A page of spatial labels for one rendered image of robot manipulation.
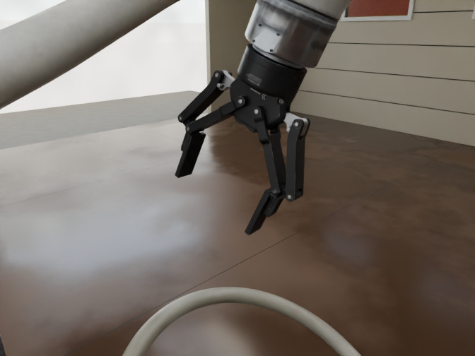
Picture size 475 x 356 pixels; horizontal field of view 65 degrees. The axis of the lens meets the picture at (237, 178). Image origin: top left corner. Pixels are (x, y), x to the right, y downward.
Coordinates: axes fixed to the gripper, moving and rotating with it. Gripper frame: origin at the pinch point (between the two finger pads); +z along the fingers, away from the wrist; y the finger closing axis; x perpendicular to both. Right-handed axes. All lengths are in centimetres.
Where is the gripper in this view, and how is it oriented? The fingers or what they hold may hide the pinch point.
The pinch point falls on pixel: (218, 195)
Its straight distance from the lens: 52.6
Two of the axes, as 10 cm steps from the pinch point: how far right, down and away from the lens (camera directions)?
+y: 7.4, 5.5, -3.9
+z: -3.6, 8.1, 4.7
